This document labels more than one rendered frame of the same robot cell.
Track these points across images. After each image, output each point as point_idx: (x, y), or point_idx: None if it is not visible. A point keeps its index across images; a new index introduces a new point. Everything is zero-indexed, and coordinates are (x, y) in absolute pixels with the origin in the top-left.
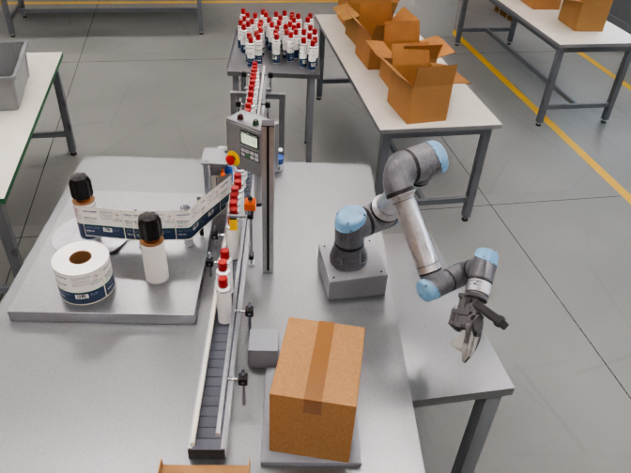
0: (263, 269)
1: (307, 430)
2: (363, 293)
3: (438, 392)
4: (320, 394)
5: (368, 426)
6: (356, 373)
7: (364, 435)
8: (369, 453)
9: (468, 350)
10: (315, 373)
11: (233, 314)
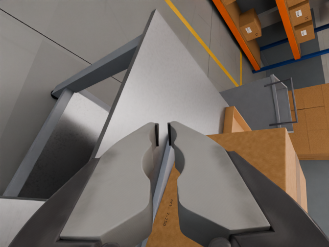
0: None
1: None
2: None
3: (5, 213)
4: (295, 160)
5: (148, 175)
6: (287, 177)
7: (155, 164)
8: (159, 141)
9: (197, 132)
10: (299, 193)
11: None
